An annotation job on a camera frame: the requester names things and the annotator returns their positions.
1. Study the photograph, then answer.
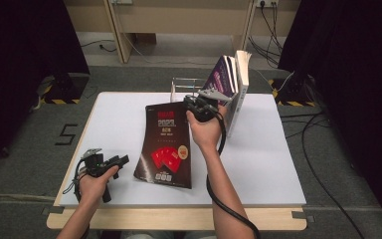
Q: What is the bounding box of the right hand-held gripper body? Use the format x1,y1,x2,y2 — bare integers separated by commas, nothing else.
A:
188,87,233,123

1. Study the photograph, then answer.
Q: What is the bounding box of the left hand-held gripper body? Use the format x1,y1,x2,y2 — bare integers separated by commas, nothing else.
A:
79,147,113,178

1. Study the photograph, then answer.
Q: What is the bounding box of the purple book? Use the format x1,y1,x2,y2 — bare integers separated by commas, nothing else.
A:
200,54,240,108

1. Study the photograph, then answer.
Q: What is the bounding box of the white picture-grid book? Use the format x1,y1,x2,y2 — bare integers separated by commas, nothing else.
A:
225,50,253,138

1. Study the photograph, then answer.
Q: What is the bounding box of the dark brown book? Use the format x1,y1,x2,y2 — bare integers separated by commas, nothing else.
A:
133,101,193,190

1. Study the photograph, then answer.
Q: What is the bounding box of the person's right hand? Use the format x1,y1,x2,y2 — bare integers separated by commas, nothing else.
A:
185,105,228,152

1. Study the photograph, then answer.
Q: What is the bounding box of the person's left hand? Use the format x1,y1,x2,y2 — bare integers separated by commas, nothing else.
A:
79,164,120,207

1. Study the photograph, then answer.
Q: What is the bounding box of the grey tape piece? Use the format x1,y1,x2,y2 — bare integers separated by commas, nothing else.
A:
291,210,316,223
41,205,65,216

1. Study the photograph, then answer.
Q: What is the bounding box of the black yellow striped base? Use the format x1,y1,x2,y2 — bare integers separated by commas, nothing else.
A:
268,78,317,108
39,73,90,106

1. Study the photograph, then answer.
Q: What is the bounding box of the beige wooden desk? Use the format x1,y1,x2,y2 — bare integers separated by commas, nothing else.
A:
63,0,301,66

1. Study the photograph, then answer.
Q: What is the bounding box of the black curtain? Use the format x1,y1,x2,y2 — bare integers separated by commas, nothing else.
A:
278,0,382,230
0,0,91,173

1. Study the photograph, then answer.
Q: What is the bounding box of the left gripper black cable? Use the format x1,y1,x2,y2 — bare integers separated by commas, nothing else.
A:
63,158,88,204

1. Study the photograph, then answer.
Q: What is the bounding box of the bundle of black cables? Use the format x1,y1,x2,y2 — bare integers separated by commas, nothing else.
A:
248,1,285,69

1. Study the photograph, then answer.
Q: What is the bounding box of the thin black floor cable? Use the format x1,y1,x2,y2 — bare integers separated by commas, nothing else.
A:
80,39,117,54

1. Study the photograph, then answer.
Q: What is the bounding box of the white wall socket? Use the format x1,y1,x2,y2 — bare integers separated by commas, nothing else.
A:
256,0,280,8

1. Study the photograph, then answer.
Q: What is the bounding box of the long black floor cable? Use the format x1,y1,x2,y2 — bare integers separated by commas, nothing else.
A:
280,111,366,239

